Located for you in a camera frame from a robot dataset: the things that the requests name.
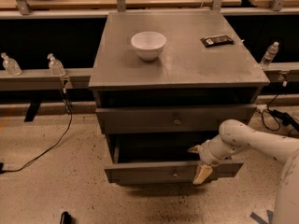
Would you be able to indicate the clear pump bottle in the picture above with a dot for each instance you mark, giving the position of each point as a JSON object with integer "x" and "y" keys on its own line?
{"x": 10, "y": 65}
{"x": 56, "y": 67}

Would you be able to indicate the grey drawer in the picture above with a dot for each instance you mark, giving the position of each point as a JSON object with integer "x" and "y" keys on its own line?
{"x": 154, "y": 158}
{"x": 170, "y": 119}

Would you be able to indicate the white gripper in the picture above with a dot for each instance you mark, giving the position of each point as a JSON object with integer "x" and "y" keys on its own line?
{"x": 206, "y": 154}

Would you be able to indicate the clear pump bottle far left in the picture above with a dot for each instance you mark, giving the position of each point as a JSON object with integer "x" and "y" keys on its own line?
{"x": 10, "y": 65}

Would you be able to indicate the grey drawer cabinet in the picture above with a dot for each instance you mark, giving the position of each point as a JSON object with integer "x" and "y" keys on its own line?
{"x": 185, "y": 73}

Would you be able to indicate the grey metal rail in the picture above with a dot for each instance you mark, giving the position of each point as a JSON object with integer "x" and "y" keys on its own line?
{"x": 42, "y": 79}

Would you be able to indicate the black object on floor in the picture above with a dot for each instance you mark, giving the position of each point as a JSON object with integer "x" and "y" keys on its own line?
{"x": 66, "y": 218}

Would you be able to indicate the clear plastic water bottle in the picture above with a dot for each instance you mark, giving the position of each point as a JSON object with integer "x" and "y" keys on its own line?
{"x": 269, "y": 55}

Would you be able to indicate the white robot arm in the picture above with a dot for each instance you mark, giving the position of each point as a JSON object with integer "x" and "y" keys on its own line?
{"x": 234, "y": 136}

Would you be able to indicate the white ceramic bowl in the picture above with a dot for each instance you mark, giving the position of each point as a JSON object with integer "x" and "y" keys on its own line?
{"x": 148, "y": 45}

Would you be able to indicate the grey top drawer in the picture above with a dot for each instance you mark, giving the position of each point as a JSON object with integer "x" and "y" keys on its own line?
{"x": 170, "y": 119}

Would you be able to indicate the black snack bar packet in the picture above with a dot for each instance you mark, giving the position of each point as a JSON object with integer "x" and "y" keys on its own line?
{"x": 216, "y": 40}

